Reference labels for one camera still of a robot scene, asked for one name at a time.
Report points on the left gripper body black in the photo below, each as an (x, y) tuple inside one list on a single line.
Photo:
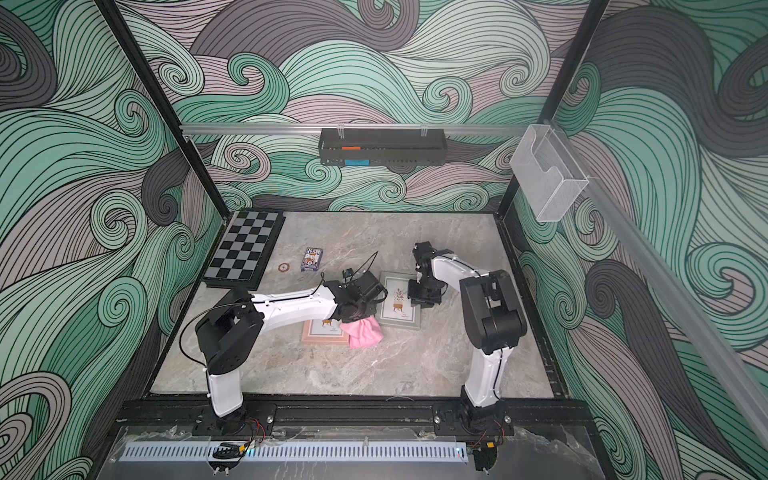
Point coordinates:
[(363, 312)]

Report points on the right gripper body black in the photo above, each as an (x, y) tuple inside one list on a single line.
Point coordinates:
[(428, 292)]

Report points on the green picture frame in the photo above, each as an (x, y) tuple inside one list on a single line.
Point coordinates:
[(398, 310)]

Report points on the pink cloth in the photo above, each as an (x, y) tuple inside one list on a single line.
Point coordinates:
[(363, 333)]

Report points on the pink picture frame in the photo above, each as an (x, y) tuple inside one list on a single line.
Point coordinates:
[(326, 331)]

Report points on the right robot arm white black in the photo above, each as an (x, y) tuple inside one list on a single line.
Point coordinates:
[(491, 312)]

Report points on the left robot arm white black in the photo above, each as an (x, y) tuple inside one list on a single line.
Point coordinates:
[(227, 333)]

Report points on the playing card box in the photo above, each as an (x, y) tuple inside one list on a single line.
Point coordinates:
[(311, 259)]

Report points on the black grey chessboard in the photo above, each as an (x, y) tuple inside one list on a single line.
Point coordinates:
[(244, 251)]

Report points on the black wall shelf tray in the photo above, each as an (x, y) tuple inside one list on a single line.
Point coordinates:
[(390, 148)]

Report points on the clear acrylic wall holder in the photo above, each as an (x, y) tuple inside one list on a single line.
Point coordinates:
[(547, 169)]

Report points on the white slotted cable duct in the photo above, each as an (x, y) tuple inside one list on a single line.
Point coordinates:
[(301, 451)]

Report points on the aluminium back rail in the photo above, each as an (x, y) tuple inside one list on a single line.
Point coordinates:
[(273, 128)]

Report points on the aluminium rail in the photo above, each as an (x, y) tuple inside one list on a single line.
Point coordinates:
[(611, 192), (273, 128)]

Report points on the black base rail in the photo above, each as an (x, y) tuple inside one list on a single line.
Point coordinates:
[(269, 414)]

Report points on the aluminium right side rail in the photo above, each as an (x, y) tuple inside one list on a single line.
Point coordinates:
[(611, 192)]

